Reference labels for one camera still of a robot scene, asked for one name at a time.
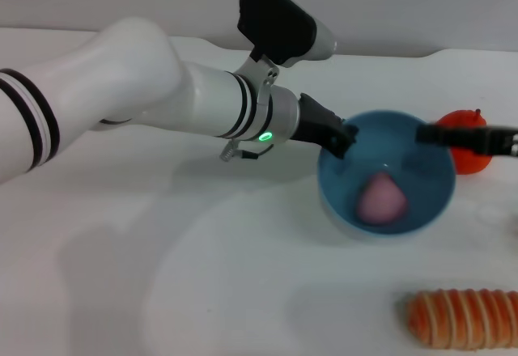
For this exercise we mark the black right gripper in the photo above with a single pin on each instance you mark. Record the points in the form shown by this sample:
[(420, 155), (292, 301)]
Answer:
[(498, 141)]

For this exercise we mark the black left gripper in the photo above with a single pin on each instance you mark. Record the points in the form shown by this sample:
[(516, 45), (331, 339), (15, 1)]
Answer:
[(313, 123)]

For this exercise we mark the blue bowl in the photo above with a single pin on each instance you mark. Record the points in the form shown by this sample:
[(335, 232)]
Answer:
[(429, 194)]

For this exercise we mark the pink toy peach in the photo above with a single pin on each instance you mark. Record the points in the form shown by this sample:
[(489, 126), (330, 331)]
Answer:
[(382, 202)]

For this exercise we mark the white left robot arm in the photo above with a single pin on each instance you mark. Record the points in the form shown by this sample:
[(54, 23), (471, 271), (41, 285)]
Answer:
[(141, 85)]

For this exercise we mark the orange toy tangerine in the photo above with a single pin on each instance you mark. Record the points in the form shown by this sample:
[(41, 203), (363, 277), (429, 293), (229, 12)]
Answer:
[(469, 164)]

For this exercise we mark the orange striped toy bread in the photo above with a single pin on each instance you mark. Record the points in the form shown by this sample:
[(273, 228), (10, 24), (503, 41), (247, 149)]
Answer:
[(465, 323)]

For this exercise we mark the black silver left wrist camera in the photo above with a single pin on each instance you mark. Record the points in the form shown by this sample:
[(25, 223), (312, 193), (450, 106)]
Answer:
[(279, 24)]

